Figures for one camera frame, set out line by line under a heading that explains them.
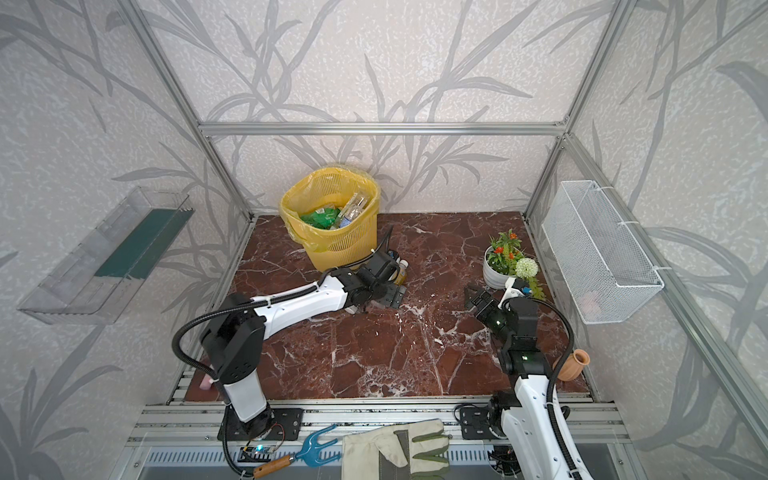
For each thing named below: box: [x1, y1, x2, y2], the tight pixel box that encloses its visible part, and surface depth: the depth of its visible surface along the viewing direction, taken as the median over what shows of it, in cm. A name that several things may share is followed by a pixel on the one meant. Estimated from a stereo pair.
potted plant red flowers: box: [483, 228, 545, 300], surface depth 92 cm
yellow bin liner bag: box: [279, 167, 380, 251], surface depth 91 cm
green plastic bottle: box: [301, 207, 341, 229], surface depth 93 cm
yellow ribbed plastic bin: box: [280, 167, 379, 271], surface depth 91 cm
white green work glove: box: [341, 418, 452, 480], surface depth 71 cm
